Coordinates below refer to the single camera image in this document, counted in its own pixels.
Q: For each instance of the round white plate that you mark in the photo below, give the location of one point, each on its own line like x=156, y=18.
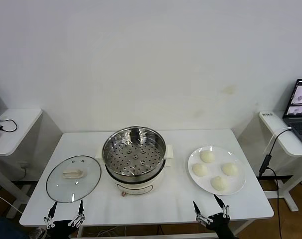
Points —
x=214, y=164

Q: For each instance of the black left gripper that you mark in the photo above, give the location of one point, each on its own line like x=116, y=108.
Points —
x=61, y=230

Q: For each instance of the grey open laptop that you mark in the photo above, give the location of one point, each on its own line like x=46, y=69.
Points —
x=298, y=127

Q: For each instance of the white side table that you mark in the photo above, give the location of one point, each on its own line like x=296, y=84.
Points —
x=14, y=132
x=288, y=145

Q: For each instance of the cream electric cooker pot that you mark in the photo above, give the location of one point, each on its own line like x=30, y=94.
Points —
x=136, y=185

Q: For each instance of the white steamed baozi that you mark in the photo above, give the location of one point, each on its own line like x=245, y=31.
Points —
x=219, y=183
x=200, y=169
x=206, y=156
x=229, y=169

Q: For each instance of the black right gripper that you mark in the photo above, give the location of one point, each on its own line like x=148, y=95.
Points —
x=222, y=227

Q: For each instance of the white table frame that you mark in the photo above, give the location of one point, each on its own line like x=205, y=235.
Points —
x=178, y=235

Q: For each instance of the perforated steel steamer basket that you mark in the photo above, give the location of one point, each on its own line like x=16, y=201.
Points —
x=131, y=159

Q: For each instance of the round glass pot lid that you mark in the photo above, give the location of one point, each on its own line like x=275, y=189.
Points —
x=66, y=189

